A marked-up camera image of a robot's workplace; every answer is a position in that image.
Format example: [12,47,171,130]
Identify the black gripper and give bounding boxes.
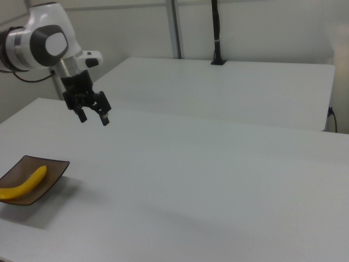
[60,70,113,127]

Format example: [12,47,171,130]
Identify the yellow banana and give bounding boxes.
[0,165,48,201]

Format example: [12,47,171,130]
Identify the brown square ceramic plate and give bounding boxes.
[0,154,70,206]

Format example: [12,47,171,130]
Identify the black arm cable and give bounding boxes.
[0,68,56,83]

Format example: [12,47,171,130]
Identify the grey partition post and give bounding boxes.
[165,0,183,59]

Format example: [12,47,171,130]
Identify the black camera stand pole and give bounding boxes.
[210,0,227,67]

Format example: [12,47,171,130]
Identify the black hanging table cable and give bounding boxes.
[327,106,338,134]

